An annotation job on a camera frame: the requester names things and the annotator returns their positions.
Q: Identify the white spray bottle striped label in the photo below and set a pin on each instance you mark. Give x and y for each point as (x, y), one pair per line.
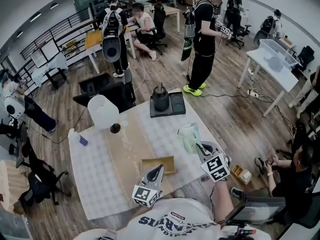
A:
(80, 137)

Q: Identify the white rectangular table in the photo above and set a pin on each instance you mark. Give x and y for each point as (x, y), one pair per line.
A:
(287, 80)

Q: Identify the black office chair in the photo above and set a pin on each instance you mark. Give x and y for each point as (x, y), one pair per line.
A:
(160, 21)
(305, 56)
(12, 131)
(240, 34)
(112, 94)
(40, 184)

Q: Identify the round table with beige cloth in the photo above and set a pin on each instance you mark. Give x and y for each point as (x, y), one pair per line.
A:
(10, 184)

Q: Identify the black camera rig mount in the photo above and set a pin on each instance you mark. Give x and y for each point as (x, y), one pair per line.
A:
(240, 232)

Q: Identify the person's white printed shirt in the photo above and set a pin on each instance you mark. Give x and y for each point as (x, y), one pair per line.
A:
(175, 224)

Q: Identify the white shade table lamp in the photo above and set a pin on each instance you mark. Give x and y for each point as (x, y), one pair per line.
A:
(102, 111)

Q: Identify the black tray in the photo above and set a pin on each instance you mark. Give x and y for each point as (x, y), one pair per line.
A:
(178, 104)

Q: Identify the black monitor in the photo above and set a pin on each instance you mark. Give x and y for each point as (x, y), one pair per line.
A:
(255, 210)

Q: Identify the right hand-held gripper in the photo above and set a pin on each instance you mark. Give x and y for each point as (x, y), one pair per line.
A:
(215, 167)

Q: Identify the small ceiling light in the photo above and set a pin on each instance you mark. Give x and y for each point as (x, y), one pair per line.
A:
(35, 16)
(54, 5)
(19, 34)

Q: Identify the person's right forearm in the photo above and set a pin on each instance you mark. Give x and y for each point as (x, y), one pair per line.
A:
(223, 201)

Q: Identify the white round backpack device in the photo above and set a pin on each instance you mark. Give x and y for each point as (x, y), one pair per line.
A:
(111, 50)
(13, 107)

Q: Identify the black metal railing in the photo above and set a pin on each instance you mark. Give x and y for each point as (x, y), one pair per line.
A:
(62, 26)

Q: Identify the whiteboard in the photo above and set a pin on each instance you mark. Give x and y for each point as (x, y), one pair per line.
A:
(45, 52)

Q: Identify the white work table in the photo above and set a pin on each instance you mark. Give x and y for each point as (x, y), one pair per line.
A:
(100, 171)

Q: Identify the yellow-topped white desk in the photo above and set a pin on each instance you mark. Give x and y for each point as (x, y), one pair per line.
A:
(92, 37)

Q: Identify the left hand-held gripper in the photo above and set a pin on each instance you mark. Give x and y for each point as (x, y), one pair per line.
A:
(145, 195)

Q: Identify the table with white cloth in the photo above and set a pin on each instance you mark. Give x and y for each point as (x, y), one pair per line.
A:
(50, 66)

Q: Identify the clear plastic bin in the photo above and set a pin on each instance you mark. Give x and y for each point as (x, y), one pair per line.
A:
(275, 54)

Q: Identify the white floor power strip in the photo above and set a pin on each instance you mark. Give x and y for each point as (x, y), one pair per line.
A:
(253, 92)

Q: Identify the light wooden desk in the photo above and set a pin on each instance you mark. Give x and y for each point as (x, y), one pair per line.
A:
(172, 10)

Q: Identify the white plastic bag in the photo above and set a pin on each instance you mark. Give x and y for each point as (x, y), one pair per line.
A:
(188, 136)

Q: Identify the black kettle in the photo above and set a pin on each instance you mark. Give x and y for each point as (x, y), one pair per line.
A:
(160, 99)

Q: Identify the wooden organizer box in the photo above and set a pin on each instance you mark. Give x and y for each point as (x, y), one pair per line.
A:
(241, 174)

